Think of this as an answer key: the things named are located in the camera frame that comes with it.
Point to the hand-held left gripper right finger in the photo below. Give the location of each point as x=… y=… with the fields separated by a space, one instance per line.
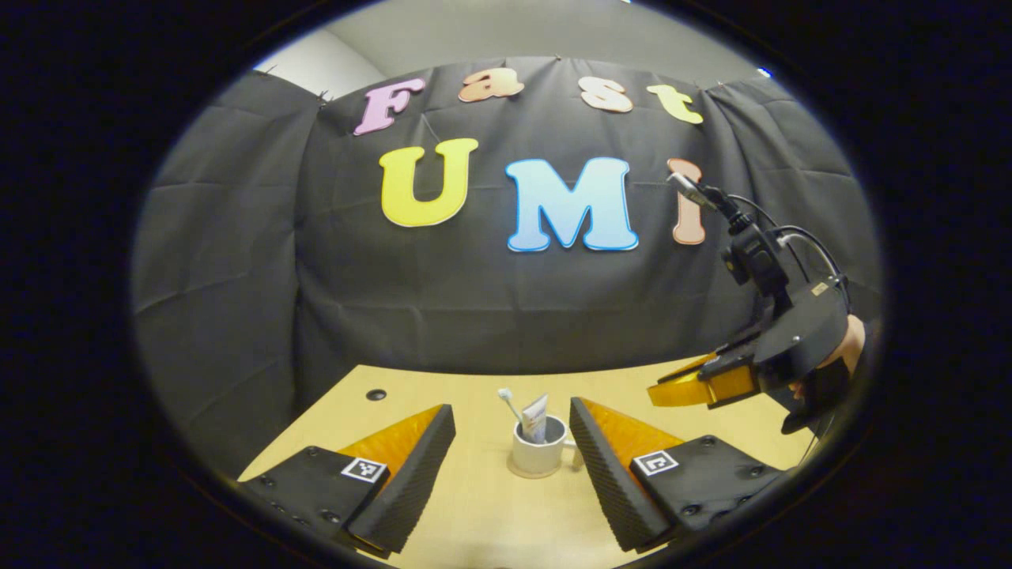
x=609 y=490

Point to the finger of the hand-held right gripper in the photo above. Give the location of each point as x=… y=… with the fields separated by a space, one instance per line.
x=711 y=389
x=692 y=366

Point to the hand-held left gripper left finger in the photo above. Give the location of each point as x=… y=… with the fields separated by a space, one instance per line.
x=411 y=490

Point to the white cup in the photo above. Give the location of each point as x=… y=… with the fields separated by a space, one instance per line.
x=538 y=457

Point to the white toothpaste tube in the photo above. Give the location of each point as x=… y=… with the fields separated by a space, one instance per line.
x=536 y=419

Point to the white toothbrush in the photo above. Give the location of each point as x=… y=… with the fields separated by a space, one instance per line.
x=510 y=403

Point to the wooden desktop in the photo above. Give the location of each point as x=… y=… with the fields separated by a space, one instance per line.
x=474 y=521

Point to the black backdrop cloth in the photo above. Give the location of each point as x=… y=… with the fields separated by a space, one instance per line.
x=443 y=300

